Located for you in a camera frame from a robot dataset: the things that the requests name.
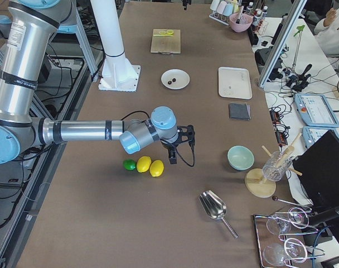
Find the aluminium frame post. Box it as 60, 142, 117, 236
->
258, 0, 307, 90

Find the wooden cup stand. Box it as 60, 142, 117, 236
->
245, 133, 302, 198

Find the yellow lemon near lime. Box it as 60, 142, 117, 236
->
136, 156, 152, 173

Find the steel ice scoop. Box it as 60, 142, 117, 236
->
199, 190, 239, 239

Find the wooden cutting board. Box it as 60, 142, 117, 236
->
151, 28, 181, 54

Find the blue teach pendant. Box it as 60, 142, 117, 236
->
294, 93, 339, 128
302, 126, 337, 149

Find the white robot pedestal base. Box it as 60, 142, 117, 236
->
91, 0, 141, 92

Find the blue teach pendant far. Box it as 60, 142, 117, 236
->
294, 93, 339, 128

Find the cream rabbit tray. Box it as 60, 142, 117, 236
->
218, 66, 252, 100

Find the person in white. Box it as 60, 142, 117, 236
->
314, 8, 339, 71

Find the light green bowl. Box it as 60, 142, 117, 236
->
227, 145, 254, 171

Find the cream round plate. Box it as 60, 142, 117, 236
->
161, 69, 190, 90

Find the dark red cherry pair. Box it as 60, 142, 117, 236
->
167, 78, 176, 85

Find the white cup rack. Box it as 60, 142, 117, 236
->
209, 0, 241, 25

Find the green lime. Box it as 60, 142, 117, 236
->
123, 159, 137, 171

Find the clear textured glass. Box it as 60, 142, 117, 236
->
262, 151, 292, 182

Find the blue teach pendant near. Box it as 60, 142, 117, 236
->
302, 126, 337, 149

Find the yellow lemon outer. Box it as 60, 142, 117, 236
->
149, 160, 164, 178

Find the black monitor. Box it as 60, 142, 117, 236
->
293, 130, 339, 207

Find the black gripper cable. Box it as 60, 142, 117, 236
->
175, 141, 195, 168

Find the pink bowl with ice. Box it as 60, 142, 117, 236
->
229, 13, 253, 32

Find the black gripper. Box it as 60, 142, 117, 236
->
182, 0, 191, 11
160, 125, 195, 164

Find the metal glass rack tray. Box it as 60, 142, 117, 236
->
253, 207, 325, 267

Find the grey folded cloth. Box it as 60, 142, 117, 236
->
228, 103, 251, 121

